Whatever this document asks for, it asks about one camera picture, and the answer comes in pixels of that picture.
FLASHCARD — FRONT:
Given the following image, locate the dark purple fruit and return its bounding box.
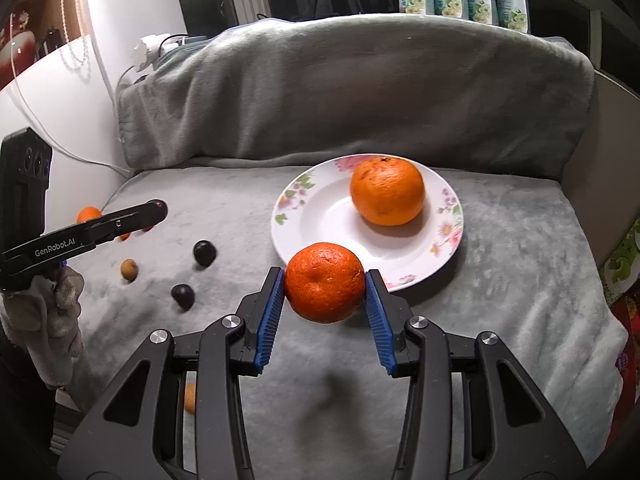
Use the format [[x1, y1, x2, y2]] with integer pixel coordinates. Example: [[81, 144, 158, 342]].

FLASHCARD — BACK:
[[171, 283, 196, 310], [193, 240, 217, 267]]

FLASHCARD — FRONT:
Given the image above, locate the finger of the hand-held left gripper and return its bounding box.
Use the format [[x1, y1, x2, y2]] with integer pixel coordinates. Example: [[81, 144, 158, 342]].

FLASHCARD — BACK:
[[75, 200, 169, 253]]

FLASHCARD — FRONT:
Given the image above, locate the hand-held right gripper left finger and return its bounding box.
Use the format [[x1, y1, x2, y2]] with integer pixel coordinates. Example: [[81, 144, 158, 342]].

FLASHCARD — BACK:
[[56, 266, 286, 480]]

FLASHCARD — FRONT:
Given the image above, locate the grey fleece blanket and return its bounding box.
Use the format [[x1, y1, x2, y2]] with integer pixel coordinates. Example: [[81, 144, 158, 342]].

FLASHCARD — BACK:
[[50, 15, 631, 466]]

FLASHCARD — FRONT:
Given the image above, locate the large orange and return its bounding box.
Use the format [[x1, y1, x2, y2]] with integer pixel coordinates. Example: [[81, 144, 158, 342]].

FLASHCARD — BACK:
[[349, 156, 426, 227]]

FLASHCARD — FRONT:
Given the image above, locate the white power strip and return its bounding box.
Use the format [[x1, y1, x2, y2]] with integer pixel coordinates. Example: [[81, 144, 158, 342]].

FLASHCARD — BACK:
[[159, 34, 212, 55]]

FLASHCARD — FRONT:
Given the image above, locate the white bead string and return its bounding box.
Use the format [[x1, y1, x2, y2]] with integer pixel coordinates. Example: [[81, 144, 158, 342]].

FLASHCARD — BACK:
[[56, 0, 94, 82]]

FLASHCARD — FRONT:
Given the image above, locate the person's left hand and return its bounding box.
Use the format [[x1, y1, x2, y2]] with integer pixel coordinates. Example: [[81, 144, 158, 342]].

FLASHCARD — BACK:
[[0, 264, 84, 387]]

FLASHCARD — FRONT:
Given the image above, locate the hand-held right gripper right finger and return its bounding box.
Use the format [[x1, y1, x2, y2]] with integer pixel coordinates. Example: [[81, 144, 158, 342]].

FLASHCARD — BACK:
[[365, 269, 588, 480]]

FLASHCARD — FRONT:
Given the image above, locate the red box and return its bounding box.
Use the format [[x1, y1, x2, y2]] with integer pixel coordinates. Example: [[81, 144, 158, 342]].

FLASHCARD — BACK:
[[606, 295, 640, 453]]

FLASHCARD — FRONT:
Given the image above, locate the floral white plate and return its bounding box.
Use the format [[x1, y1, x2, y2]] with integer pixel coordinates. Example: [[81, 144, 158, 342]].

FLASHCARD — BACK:
[[271, 153, 465, 293]]

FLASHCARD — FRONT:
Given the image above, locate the white cable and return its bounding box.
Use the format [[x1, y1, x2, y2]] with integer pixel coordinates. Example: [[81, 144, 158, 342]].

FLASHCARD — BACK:
[[7, 57, 133, 175]]

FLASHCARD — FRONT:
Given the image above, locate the white power adapter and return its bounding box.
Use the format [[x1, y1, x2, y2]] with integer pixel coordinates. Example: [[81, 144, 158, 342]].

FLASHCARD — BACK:
[[131, 34, 167, 73]]

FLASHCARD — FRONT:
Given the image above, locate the green printed box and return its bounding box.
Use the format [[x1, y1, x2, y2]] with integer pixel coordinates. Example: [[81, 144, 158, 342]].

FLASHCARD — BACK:
[[602, 220, 640, 307]]

